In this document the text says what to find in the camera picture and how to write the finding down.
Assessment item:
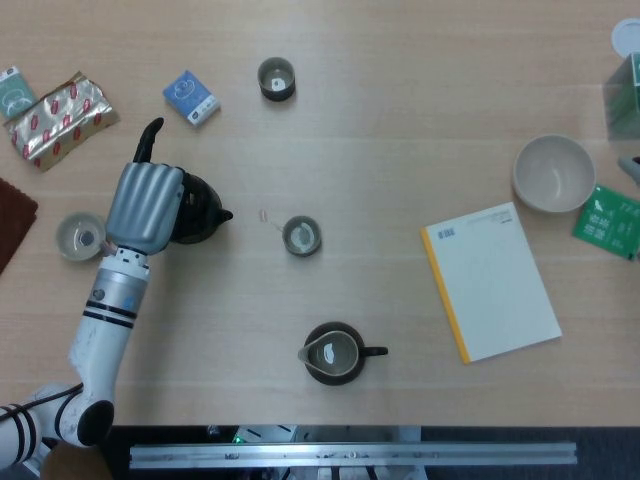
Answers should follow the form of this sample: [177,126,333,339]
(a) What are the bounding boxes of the blue tea bag packet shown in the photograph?
[162,69,222,127]

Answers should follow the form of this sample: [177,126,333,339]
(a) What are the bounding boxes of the brown cloth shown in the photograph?
[0,177,40,275]

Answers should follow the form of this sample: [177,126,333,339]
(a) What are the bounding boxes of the large beige bowl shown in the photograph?
[512,133,598,215]

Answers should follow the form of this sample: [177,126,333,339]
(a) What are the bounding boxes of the green tea sachet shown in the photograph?
[571,184,640,262]

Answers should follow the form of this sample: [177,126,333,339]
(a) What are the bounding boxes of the aluminium rail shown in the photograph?
[129,441,579,470]

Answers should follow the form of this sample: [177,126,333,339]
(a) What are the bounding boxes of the dark cylindrical teacup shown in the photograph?
[256,56,297,102]
[281,215,323,259]

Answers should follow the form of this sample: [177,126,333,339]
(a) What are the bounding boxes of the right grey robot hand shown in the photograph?
[618,154,640,187]

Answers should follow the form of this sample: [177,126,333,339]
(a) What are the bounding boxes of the white notebook yellow spine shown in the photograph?
[419,201,563,365]

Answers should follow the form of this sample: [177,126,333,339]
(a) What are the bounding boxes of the white tea bag with tag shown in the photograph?
[259,208,314,250]

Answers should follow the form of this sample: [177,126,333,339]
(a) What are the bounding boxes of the dark pitcher with handle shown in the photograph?
[297,321,389,387]

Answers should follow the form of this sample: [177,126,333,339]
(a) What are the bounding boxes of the brown stool seat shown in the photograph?
[42,442,114,480]

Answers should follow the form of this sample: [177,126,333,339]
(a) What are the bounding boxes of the green tissue box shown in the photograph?
[602,51,640,142]

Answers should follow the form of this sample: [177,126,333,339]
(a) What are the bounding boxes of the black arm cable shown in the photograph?
[0,380,85,419]

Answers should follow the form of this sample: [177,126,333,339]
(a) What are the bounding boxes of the teal white tea packet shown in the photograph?
[0,65,39,121]

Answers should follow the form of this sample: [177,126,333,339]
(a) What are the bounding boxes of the white round table grommet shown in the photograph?
[611,18,640,56]

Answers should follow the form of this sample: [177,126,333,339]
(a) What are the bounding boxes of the small grey shallow cup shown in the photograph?
[54,211,108,263]

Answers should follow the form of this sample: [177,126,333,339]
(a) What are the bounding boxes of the gold foil bag red print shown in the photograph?
[5,71,121,173]

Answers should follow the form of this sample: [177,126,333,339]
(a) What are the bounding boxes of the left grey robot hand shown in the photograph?
[104,117,185,254]

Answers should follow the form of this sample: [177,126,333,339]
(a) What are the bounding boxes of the black teapot kettle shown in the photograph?
[168,169,235,246]

